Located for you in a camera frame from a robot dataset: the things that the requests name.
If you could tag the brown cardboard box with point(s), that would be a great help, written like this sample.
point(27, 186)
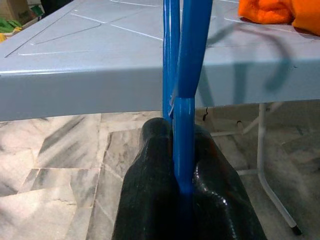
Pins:
point(25, 11)

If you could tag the blue plastic clothes hanger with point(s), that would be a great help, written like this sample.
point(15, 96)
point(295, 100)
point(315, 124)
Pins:
point(185, 150)

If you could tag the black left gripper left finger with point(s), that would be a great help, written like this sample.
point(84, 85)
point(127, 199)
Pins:
point(150, 190)

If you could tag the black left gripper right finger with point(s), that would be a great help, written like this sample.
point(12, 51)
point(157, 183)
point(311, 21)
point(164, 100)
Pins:
point(220, 200)

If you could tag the pale plastic folding table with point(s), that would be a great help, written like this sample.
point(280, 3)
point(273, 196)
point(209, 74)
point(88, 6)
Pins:
point(100, 62)

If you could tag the orange garment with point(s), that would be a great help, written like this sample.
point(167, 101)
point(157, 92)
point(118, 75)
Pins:
point(265, 10)

